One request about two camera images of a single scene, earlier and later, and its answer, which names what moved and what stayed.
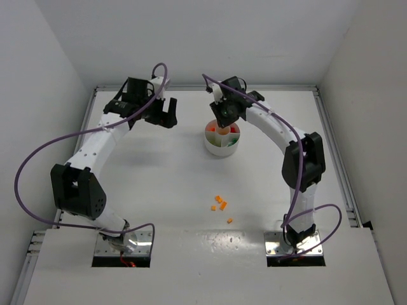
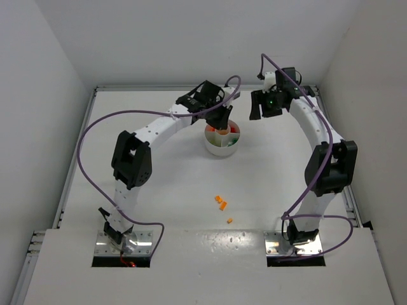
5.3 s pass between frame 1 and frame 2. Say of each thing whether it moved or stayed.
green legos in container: stayed
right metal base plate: stayed
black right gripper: moved
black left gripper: moved
